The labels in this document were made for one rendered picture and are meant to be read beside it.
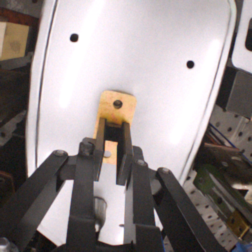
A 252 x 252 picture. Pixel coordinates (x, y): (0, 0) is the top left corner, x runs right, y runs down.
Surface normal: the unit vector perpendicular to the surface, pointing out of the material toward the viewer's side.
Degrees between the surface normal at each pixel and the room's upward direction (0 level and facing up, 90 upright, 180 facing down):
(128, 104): 0
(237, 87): 0
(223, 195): 78
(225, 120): 0
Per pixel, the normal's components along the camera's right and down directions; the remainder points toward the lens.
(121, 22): 0.05, 0.36
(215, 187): -0.94, -0.11
